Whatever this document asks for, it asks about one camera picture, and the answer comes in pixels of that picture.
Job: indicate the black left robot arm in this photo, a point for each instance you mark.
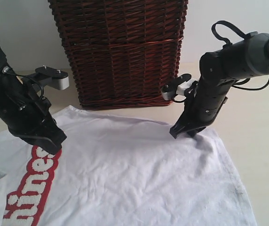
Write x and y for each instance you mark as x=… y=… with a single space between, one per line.
x=24 y=107

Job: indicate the white t-shirt with red lettering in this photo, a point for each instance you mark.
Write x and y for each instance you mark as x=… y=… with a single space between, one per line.
x=118 y=171

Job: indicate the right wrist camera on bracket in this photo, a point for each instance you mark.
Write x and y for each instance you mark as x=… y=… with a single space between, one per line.
x=179 y=89

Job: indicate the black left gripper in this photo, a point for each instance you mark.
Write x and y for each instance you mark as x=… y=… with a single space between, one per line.
x=26 y=112

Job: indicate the dark brown wicker basket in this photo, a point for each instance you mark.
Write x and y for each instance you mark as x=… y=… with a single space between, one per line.
x=121 y=52

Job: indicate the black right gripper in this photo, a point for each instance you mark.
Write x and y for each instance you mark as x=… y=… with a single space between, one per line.
x=210 y=93

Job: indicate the black and grey right robot arm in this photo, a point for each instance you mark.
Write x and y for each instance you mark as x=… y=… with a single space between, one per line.
x=244 y=60

